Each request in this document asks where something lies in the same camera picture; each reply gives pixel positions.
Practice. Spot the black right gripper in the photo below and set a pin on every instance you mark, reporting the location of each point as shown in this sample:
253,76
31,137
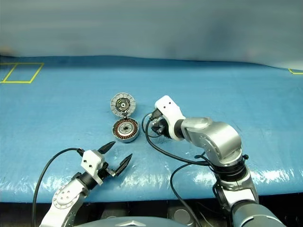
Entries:
164,127

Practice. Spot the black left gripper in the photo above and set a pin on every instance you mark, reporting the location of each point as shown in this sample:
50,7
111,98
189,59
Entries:
104,171

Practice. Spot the silver motor stator copper windings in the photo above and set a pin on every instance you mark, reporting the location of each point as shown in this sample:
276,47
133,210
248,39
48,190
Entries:
118,137

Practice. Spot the silver slotted rotor disc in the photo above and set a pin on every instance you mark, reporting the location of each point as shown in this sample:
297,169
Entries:
123,104

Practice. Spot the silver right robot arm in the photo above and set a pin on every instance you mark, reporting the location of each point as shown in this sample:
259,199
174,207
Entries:
217,139

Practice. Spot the dark rounded shape grey disc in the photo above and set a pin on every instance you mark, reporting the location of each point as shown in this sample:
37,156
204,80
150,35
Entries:
111,214
181,216

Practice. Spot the grey robot chest shell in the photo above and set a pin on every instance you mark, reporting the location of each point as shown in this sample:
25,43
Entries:
127,223

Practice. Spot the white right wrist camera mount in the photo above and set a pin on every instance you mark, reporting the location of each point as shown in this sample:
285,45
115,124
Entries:
169,108

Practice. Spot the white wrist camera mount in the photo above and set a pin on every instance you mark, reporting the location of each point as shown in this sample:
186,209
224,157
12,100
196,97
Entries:
92,163
169,108

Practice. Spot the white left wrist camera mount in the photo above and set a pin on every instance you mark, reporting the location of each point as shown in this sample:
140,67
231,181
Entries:
92,163

